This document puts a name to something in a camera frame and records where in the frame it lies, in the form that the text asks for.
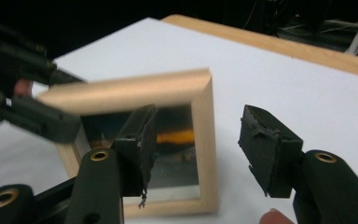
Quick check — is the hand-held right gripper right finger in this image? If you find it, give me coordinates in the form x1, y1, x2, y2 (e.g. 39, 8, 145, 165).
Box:
237, 104, 358, 224

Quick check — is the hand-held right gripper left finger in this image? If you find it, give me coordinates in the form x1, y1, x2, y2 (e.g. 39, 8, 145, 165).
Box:
64, 104, 159, 224

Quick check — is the wooden picture frame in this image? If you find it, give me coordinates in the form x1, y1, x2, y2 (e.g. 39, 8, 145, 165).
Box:
35, 67, 221, 219

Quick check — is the white table board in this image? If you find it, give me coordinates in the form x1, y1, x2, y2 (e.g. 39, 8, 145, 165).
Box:
0, 17, 358, 224

